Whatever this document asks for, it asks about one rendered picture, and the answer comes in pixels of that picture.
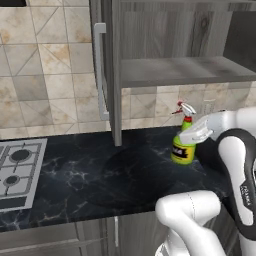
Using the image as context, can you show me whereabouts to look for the silver cabinet door handle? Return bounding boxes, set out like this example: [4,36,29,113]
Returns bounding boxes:
[93,22,110,122]

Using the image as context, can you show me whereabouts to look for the white wall socket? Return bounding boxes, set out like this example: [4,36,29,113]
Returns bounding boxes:
[203,98,215,115]

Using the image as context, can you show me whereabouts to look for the silver base cabinet handle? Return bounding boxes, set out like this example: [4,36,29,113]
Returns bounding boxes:
[113,216,120,248]

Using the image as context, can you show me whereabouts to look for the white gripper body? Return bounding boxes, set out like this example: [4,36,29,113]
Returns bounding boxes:
[178,115,214,145]

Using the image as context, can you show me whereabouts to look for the green spray bottle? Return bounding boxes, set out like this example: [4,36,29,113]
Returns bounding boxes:
[170,101,198,166]

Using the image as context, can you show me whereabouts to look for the black range hood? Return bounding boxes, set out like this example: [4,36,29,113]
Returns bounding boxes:
[0,0,28,8]

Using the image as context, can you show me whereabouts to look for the grey base drawer front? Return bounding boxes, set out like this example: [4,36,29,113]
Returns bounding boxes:
[0,221,84,256]

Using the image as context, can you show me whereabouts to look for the grey wall cabinet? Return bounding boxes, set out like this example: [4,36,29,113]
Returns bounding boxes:
[111,0,256,147]

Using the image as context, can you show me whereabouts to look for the grey base cabinet door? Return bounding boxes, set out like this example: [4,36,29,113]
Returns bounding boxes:
[105,211,174,256]

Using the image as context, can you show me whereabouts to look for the silver gas hob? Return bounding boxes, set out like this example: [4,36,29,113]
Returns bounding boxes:
[0,138,48,213]

